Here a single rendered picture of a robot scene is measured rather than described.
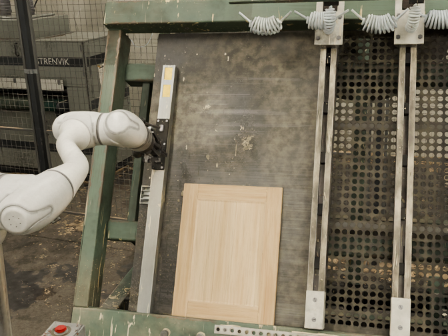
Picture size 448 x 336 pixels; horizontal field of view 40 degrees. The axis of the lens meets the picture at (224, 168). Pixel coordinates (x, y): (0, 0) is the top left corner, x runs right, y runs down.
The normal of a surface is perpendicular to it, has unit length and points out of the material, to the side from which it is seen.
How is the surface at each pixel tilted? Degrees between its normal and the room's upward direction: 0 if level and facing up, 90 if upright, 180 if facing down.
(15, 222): 93
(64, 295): 0
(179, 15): 60
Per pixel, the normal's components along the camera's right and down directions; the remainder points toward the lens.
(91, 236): -0.22, -0.21
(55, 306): -0.04, -0.95
